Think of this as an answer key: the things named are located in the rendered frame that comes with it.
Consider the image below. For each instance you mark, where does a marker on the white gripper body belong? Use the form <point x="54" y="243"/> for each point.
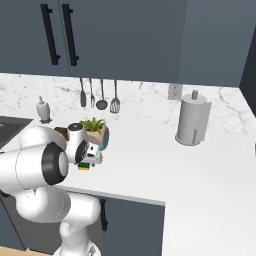
<point x="94" y="159"/>

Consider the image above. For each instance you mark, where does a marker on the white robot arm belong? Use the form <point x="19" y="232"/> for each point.
<point x="30" y="166"/>

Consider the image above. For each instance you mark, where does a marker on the yellow green sponge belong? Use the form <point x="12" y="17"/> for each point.
<point x="84" y="167"/>

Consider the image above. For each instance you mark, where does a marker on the brown wooden cutting board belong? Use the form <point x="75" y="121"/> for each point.
<point x="60" y="130"/>

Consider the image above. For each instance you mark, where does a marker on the green potted plant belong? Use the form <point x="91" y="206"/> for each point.
<point x="96" y="131"/>

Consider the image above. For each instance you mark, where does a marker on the hanging dark ladle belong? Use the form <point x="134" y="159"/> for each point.
<point x="101" y="104"/>

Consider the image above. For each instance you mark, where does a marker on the hanging slotted turner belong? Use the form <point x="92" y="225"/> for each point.
<point x="115" y="105"/>

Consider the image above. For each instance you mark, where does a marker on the hanging metal fork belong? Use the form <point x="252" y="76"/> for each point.
<point x="91" y="96"/>

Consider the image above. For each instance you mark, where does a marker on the hanging dark spatula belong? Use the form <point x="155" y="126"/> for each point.
<point x="82" y="96"/>

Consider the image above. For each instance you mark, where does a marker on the grey soap dispenser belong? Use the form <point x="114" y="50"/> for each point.
<point x="43" y="110"/>

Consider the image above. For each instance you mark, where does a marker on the dark blue lower cupboard door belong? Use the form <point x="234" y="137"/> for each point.
<point x="136" y="230"/>

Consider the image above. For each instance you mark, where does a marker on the dark blue cupboard door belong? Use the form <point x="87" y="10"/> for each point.
<point x="136" y="230"/>
<point x="20" y="36"/>
<point x="133" y="40"/>
<point x="216" y="43"/>

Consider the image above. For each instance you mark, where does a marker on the dark sink basin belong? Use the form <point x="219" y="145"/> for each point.
<point x="11" y="128"/>

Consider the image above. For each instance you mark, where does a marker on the grey paper towel holder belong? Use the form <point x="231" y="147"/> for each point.
<point x="193" y="120"/>

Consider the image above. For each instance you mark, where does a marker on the dark blue upper cupboard door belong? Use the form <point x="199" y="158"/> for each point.
<point x="216" y="43"/>
<point x="133" y="40"/>
<point x="20" y="36"/>

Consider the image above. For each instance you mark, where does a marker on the dark tall cupboard side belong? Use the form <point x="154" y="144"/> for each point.
<point x="249" y="66"/>

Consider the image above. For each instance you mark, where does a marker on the grey wall outlet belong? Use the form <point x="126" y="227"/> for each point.
<point x="175" y="91"/>

